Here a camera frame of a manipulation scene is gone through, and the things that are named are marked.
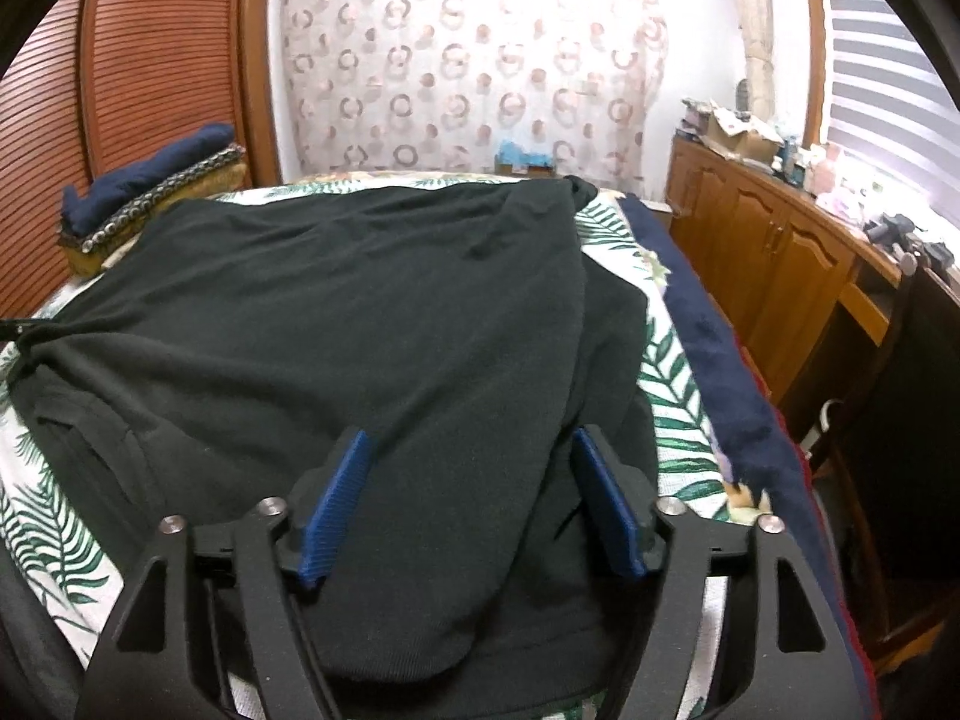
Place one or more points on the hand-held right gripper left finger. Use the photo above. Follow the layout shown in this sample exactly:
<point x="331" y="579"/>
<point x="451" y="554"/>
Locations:
<point x="334" y="517"/>

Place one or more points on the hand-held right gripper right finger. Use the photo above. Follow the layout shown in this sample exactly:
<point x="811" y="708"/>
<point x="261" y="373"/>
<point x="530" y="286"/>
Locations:
<point x="607" y="510"/>

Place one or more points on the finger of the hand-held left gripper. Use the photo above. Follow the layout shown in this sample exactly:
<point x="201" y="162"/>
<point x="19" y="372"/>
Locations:
<point x="19" y="326"/>

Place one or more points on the black printed t-shirt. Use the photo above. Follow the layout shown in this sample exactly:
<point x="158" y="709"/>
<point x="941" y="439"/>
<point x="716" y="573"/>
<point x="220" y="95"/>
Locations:
<point x="337" y="315"/>

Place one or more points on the leaf print bed sheet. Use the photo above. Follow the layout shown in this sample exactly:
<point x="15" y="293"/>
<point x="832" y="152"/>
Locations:
<point x="675" y="390"/>

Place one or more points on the folded circle pattern cloth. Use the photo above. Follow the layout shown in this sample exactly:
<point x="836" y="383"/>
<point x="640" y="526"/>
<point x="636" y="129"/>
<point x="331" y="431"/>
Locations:
<point x="165" y="191"/>

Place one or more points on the navy floral blanket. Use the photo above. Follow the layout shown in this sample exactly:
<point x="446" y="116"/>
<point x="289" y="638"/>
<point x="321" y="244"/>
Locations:
<point x="720" y="345"/>

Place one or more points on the folded navy cloth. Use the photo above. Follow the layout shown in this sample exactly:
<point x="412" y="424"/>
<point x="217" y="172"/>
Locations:
<point x="150" y="169"/>

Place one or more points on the wooden louvered wardrobe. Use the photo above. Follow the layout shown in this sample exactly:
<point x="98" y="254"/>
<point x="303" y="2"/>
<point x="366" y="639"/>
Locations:
<point x="150" y="52"/>

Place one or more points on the wooden cabinet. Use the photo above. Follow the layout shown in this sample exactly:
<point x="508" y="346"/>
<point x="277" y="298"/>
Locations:
<point x="757" y="240"/>

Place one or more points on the black chair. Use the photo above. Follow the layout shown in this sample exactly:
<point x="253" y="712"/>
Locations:
<point x="915" y="427"/>

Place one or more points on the blue box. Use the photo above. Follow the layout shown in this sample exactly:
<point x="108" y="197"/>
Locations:
<point x="525" y="161"/>

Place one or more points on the cardboard box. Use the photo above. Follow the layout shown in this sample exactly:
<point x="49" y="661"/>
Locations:
<point x="739" y="139"/>

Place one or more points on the clutter of small desk things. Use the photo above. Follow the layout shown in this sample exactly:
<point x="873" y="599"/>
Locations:
<point x="847" y="191"/>

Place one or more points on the circle print curtain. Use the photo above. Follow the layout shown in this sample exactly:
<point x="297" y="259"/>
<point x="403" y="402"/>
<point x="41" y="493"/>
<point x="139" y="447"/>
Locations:
<point x="465" y="52"/>

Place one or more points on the striped window blind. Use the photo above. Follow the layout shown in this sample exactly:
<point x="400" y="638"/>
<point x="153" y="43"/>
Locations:
<point x="885" y="90"/>

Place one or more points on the beige wall pipe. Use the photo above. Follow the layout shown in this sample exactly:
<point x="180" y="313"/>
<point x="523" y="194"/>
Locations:
<point x="756" y="15"/>

